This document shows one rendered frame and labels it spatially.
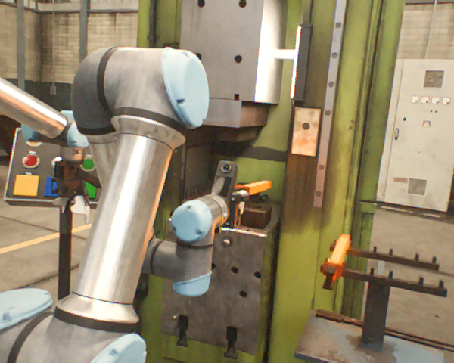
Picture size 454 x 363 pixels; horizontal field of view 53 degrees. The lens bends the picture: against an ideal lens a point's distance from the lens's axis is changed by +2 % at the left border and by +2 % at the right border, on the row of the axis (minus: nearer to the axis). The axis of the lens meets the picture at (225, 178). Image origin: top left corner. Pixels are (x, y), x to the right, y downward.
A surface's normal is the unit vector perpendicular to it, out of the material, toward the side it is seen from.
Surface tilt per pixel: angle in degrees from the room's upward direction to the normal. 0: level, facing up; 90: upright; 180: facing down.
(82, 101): 119
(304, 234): 90
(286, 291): 90
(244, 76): 90
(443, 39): 90
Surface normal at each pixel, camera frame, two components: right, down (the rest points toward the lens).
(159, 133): 0.25, 0.65
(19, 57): 0.88, 0.14
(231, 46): -0.31, 0.14
